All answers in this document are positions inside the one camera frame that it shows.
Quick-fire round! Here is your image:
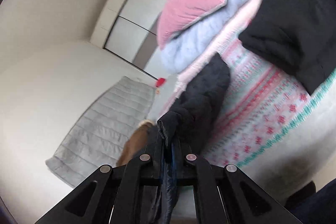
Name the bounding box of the black quilted jacket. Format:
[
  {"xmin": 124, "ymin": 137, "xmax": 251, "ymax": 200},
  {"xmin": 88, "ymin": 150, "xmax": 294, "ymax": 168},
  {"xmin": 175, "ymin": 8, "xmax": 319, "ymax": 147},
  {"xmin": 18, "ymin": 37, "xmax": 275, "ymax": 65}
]
[{"xmin": 140, "ymin": 53, "xmax": 230, "ymax": 223}]

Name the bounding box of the brown fleece garment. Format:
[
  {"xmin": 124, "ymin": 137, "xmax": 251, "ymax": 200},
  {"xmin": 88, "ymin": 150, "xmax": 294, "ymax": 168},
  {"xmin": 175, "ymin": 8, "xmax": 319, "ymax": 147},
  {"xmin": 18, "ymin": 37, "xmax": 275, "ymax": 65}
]
[{"xmin": 116, "ymin": 119, "xmax": 154, "ymax": 166}]

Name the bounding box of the white bed sheet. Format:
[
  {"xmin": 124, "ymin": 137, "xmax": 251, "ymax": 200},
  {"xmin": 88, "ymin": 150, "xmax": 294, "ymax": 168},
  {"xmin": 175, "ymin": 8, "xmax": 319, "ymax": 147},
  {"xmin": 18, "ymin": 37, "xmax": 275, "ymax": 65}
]
[{"xmin": 152, "ymin": 0, "xmax": 336, "ymax": 214}]

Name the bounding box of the patterned knit blanket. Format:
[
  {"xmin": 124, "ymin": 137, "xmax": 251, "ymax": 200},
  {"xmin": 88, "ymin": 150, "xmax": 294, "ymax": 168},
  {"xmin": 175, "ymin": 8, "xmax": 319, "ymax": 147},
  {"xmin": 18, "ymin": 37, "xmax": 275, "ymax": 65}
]
[{"xmin": 164, "ymin": 0, "xmax": 335, "ymax": 166}]

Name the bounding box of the red small object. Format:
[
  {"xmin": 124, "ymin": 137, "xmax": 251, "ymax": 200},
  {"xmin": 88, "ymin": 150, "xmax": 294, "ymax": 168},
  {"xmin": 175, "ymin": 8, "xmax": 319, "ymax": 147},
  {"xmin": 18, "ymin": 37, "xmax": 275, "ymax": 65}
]
[{"xmin": 155, "ymin": 78, "xmax": 166, "ymax": 88}]

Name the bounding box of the white sliding wardrobe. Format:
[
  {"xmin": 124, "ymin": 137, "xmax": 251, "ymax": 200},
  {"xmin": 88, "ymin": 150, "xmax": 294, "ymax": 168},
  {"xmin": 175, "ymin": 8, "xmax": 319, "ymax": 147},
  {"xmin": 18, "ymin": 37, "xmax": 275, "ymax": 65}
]
[{"xmin": 90, "ymin": 0, "xmax": 169, "ymax": 79}]

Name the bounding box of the black fleece garment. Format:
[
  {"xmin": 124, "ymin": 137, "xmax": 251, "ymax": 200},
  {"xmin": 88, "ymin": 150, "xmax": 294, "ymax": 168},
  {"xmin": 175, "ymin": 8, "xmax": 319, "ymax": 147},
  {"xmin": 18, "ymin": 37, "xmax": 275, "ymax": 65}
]
[{"xmin": 239, "ymin": 0, "xmax": 335, "ymax": 94}]

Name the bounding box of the light blue fluffy blanket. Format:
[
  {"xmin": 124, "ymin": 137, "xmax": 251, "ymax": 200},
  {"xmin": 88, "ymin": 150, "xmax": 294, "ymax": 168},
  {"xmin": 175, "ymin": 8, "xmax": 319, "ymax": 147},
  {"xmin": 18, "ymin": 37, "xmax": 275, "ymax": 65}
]
[{"xmin": 160, "ymin": 0, "xmax": 249, "ymax": 73}]

